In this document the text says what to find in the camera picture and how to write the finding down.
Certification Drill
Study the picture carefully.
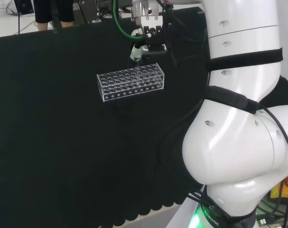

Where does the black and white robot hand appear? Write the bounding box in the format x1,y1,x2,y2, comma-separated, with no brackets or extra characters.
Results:
129,23,168,64

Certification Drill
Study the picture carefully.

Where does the clear acrylic test tube rack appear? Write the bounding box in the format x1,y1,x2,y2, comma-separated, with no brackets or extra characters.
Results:
96,62,165,103

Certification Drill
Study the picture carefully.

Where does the person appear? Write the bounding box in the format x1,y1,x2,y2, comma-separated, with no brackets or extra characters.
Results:
33,0,76,31

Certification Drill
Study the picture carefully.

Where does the black table cloth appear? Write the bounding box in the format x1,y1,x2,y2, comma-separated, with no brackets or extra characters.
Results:
0,6,288,228

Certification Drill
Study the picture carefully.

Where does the yellow stop button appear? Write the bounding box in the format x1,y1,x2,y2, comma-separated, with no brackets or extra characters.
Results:
270,172,288,199

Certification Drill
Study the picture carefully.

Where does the green cable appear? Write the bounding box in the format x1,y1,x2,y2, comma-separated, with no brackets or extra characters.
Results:
112,0,147,40

